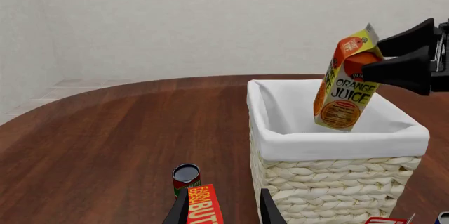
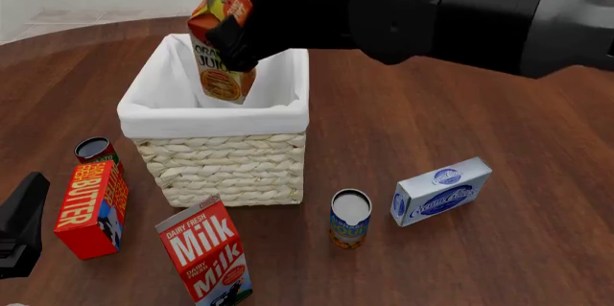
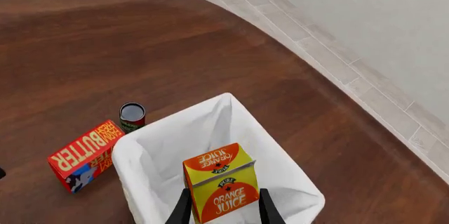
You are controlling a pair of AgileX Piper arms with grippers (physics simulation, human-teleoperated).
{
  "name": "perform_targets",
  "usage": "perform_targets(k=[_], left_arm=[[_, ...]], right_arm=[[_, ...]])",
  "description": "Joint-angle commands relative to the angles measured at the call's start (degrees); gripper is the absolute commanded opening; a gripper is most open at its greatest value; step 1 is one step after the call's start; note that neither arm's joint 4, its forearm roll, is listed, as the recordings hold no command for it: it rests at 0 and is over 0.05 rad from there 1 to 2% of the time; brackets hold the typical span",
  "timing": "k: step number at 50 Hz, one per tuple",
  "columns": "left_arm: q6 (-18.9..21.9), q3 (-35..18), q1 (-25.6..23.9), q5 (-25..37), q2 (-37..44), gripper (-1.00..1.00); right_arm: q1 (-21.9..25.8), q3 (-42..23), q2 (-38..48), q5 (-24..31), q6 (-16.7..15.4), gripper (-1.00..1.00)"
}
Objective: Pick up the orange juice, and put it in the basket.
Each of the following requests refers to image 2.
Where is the red milk carton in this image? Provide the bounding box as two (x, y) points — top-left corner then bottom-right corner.
(154, 194), (254, 304)

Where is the red butter box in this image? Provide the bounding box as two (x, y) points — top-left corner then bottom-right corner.
(53, 159), (130, 261)

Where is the orange juice carton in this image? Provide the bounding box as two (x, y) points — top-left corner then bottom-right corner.
(186, 0), (258, 106)

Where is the red tin can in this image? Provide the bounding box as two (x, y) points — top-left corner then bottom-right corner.
(73, 136), (125, 177)

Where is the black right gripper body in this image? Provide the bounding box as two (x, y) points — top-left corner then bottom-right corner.
(243, 0), (338, 63)

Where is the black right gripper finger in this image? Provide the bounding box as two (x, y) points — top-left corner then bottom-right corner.
(205, 15), (263, 74)

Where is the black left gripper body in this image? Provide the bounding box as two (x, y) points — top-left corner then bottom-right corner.
(0, 228), (43, 280)

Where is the white cloth basket liner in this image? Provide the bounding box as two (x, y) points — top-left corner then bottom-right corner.
(117, 33), (311, 140)

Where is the blue soup can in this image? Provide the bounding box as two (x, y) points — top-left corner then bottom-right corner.
(329, 188), (373, 250)

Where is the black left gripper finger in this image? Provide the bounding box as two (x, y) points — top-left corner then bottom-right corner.
(0, 171), (51, 236)

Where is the woven wicker basket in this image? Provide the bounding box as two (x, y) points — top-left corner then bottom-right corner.
(117, 33), (311, 208)

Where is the blue-white cream cheese box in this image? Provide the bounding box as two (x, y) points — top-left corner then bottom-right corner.
(390, 156), (494, 228)

